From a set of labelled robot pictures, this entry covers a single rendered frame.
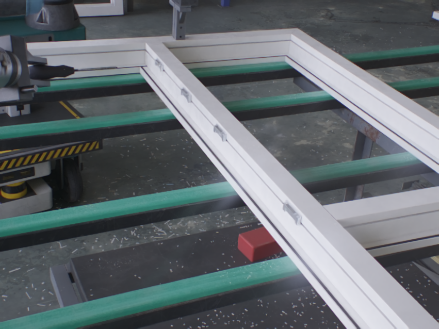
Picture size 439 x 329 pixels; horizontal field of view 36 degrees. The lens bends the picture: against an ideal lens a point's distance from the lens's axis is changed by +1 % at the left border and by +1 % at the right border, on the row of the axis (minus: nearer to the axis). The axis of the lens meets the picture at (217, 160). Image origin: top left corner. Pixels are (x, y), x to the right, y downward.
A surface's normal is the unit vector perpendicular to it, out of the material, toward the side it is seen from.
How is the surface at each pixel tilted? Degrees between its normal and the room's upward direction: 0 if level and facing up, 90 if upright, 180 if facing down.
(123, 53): 90
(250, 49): 90
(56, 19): 70
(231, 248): 0
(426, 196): 0
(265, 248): 90
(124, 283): 0
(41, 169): 90
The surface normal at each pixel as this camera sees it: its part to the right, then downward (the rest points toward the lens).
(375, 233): 0.38, 0.47
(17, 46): 0.96, -0.10
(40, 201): 0.57, 0.43
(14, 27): 0.07, -0.88
